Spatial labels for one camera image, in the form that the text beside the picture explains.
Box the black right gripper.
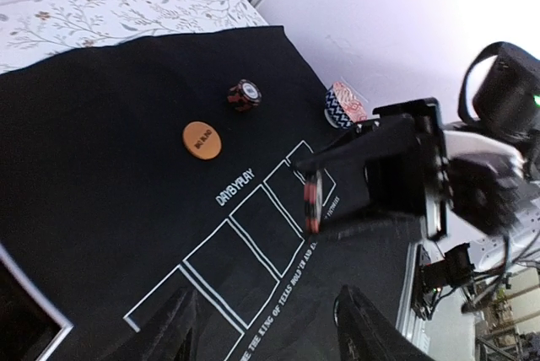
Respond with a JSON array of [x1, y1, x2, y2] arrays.
[[294, 42, 539, 239]]

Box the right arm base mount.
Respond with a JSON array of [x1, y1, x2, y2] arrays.
[[411, 243, 475, 321]]

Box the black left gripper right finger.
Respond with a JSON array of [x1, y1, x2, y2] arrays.
[[333, 285, 432, 361]]

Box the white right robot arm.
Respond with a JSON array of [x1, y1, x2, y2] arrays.
[[294, 41, 539, 275]]

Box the orange big blind button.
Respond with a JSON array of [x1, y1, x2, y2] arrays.
[[182, 121, 222, 160]]

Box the red patterned round tin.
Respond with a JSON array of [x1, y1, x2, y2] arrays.
[[324, 82, 368, 129]]

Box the aluminium poker chip case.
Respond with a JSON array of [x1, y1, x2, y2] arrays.
[[1, 248, 73, 360]]

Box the black poker mat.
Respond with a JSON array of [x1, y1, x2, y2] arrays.
[[1, 26, 416, 360]]

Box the orange black poker chips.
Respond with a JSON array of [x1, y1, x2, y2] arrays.
[[227, 79, 262, 112]]

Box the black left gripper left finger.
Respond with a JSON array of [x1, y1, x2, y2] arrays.
[[109, 288, 198, 360]]

